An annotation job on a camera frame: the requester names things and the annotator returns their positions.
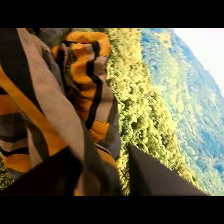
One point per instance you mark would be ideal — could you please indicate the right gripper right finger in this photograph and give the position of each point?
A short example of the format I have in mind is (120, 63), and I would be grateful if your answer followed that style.
(150, 176)

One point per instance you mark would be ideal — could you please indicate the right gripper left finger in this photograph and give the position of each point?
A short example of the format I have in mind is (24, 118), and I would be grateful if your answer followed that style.
(50, 176)

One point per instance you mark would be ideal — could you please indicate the orange grey striped garment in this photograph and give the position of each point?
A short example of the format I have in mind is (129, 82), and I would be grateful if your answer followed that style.
(63, 100)

